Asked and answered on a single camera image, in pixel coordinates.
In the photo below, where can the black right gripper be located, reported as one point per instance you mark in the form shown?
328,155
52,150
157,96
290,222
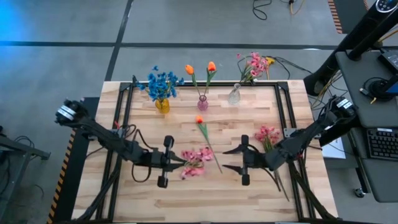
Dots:
258,161

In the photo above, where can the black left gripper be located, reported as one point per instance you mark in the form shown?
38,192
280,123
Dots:
155,158

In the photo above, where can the pink artificial flower bunch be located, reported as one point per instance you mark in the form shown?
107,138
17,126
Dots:
190,172
265,133
255,63

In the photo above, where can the orange artificial tulip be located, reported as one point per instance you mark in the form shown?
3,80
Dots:
189,69
199,119
211,66

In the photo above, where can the blue artificial flower bunch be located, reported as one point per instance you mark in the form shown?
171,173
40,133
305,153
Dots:
154,85
171,79

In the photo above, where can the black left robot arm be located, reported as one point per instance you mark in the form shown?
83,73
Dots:
102,137

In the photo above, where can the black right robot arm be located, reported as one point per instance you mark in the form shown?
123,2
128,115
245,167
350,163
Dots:
295,146

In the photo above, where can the yellow glass vase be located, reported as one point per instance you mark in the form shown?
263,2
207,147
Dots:
163,107

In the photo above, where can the clear glass vase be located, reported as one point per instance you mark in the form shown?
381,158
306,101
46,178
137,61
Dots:
234,98

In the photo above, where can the pink glass vase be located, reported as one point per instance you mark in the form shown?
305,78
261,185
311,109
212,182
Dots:
202,104

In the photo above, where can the white paper sheet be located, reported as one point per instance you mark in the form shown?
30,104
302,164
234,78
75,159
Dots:
334,152

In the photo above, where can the yellow power plug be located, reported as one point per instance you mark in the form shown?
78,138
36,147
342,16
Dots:
270,61

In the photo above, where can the black mat with striped edge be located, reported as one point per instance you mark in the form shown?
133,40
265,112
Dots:
72,186

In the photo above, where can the black caster wheel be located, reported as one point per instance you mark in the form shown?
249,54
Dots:
359,193

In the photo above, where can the grey desk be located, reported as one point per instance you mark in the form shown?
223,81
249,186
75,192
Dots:
367,112

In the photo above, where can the black keyboard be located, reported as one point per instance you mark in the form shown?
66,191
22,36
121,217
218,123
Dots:
384,144

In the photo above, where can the orange black hazard strip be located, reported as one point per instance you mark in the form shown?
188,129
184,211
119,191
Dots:
335,17

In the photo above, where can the black tower fan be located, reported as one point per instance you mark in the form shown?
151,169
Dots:
360,28

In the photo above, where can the black cylindrical pole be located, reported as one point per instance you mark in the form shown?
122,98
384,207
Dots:
373,39

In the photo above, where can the black tablet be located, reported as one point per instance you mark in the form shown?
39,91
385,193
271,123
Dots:
390,60

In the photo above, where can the grey metal bracket plate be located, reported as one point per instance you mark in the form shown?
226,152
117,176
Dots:
288,133

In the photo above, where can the black aluminium table frame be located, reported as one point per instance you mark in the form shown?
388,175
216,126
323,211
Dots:
202,84

